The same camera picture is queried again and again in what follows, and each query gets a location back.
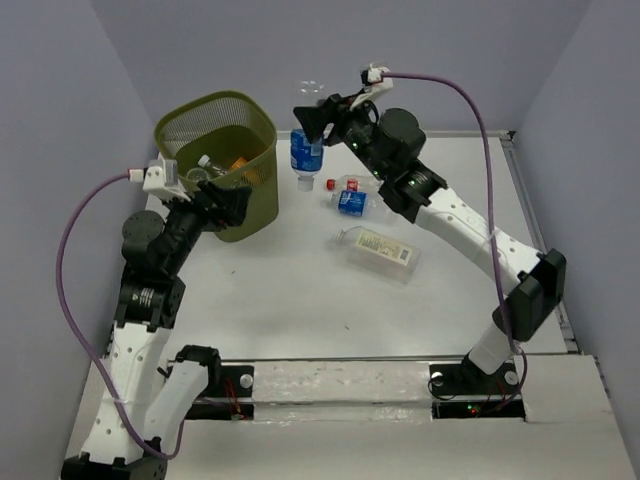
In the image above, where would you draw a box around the orange label bottle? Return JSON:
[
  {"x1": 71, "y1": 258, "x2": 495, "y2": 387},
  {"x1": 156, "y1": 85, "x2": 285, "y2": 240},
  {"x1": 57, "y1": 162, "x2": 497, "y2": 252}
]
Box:
[{"x1": 229, "y1": 157, "x2": 262, "y2": 185}]

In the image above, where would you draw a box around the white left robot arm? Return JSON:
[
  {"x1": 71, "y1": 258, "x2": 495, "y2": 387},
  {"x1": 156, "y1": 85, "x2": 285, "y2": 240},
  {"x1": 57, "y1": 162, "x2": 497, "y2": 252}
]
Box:
[{"x1": 56, "y1": 182, "x2": 251, "y2": 479}]

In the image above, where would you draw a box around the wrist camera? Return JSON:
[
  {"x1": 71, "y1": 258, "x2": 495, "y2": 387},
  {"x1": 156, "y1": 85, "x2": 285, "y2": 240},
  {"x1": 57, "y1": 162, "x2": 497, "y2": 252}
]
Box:
[
  {"x1": 350, "y1": 63, "x2": 393, "y2": 110},
  {"x1": 143, "y1": 159, "x2": 187, "y2": 201}
]

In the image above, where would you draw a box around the purple cable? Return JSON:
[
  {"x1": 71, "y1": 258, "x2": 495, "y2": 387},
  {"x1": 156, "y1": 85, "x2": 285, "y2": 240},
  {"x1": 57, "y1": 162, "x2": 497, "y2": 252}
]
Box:
[
  {"x1": 382, "y1": 71, "x2": 527, "y2": 401},
  {"x1": 55, "y1": 169, "x2": 184, "y2": 460}
]

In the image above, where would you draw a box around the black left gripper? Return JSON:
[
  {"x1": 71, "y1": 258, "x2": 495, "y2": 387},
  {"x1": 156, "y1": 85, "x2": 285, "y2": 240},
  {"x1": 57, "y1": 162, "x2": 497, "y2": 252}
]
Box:
[{"x1": 163, "y1": 180, "x2": 254, "y2": 273}]

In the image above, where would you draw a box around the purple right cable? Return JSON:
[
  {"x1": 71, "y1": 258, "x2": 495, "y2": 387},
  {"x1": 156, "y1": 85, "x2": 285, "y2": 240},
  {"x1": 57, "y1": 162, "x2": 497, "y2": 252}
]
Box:
[{"x1": 382, "y1": 71, "x2": 527, "y2": 401}]

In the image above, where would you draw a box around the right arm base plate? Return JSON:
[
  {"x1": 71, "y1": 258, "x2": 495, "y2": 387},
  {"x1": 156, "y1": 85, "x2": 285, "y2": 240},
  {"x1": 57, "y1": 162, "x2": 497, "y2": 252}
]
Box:
[{"x1": 427, "y1": 362, "x2": 525, "y2": 420}]

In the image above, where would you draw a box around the red cap clear bottle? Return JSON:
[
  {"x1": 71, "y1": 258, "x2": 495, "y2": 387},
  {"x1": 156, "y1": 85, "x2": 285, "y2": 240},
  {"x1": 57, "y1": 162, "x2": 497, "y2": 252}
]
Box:
[{"x1": 325, "y1": 175, "x2": 382, "y2": 193}]

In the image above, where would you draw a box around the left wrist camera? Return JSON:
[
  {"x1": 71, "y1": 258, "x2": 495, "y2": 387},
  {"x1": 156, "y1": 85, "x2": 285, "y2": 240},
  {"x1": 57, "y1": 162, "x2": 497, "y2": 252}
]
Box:
[{"x1": 143, "y1": 159, "x2": 187, "y2": 201}]

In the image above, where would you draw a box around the small blue label bottle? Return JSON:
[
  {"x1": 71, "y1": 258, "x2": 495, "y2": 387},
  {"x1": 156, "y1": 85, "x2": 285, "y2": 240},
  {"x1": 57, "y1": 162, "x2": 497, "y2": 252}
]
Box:
[{"x1": 290, "y1": 80, "x2": 324, "y2": 192}]

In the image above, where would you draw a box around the square bottle cream label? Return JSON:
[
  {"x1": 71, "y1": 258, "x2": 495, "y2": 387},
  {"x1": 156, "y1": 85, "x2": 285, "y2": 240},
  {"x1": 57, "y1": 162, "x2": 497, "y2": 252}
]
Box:
[{"x1": 328, "y1": 226, "x2": 421, "y2": 284}]

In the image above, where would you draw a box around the blue label clear bottle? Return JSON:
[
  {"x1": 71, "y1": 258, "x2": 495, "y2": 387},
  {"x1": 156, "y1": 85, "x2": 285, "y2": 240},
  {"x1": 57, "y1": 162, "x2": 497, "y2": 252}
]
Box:
[{"x1": 329, "y1": 190, "x2": 397, "y2": 224}]

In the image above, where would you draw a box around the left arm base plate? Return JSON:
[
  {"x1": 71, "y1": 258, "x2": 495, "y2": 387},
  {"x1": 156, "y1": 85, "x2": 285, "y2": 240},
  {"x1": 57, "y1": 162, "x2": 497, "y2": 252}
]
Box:
[{"x1": 186, "y1": 363, "x2": 255, "y2": 421}]

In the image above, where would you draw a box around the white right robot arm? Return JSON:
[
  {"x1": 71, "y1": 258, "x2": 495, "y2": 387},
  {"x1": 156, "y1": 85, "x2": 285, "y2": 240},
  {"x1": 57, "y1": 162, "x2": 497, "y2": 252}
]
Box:
[{"x1": 293, "y1": 94, "x2": 567, "y2": 392}]

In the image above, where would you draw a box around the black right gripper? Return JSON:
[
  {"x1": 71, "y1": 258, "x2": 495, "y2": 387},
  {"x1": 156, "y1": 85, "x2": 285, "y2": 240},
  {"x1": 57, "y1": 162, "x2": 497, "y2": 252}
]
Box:
[{"x1": 296, "y1": 87, "x2": 390, "y2": 181}]

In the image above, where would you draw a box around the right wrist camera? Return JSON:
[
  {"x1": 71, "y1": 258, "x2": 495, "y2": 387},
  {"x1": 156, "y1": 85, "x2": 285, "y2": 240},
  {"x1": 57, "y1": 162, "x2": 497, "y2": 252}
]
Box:
[{"x1": 350, "y1": 63, "x2": 393, "y2": 110}]

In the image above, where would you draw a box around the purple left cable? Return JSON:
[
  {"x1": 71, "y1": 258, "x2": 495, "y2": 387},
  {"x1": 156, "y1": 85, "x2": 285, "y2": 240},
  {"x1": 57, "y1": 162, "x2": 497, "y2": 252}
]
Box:
[{"x1": 55, "y1": 169, "x2": 184, "y2": 460}]

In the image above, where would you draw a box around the olive green slatted bin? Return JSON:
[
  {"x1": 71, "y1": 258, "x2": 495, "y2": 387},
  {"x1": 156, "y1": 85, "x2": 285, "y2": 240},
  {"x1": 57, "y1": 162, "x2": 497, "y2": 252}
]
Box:
[{"x1": 154, "y1": 90, "x2": 279, "y2": 243}]

